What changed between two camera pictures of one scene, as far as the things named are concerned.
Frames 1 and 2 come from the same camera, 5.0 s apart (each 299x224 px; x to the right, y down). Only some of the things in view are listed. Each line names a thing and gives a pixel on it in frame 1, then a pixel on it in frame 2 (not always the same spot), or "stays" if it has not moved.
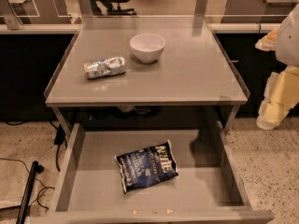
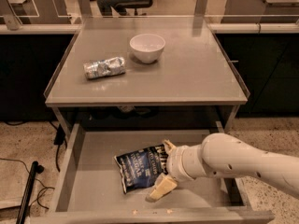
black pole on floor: [35, 169] stays
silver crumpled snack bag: [111, 66] stays
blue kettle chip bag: [147, 166] stays
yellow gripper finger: [282, 94] -> [163, 187]
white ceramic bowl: [148, 47] stays
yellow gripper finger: [269, 42] -> [169, 147]
